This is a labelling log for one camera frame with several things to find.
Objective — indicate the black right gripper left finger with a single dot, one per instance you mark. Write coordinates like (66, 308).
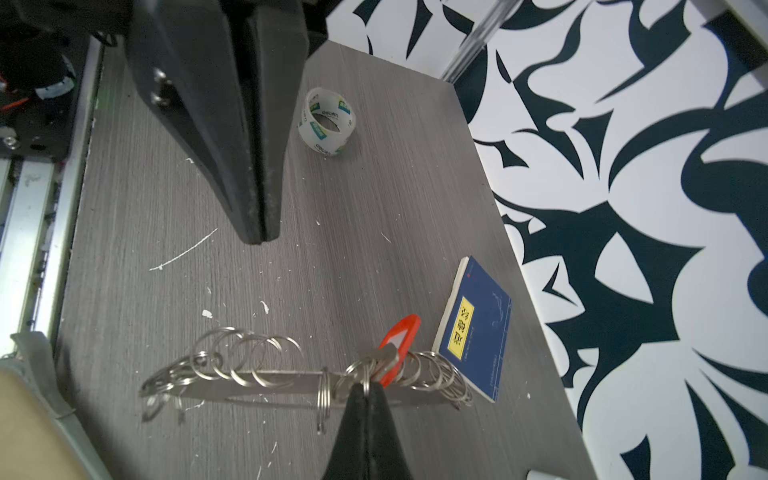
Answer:
(185, 66)

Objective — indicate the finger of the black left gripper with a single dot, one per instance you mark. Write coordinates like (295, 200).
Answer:
(351, 455)
(385, 455)

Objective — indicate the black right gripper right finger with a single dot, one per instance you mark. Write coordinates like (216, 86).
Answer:
(277, 47)

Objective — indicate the red plastic key tag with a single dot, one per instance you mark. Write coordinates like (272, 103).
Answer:
(393, 349)

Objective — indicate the blue notebook yellow label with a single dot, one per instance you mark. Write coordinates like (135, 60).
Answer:
(473, 329)

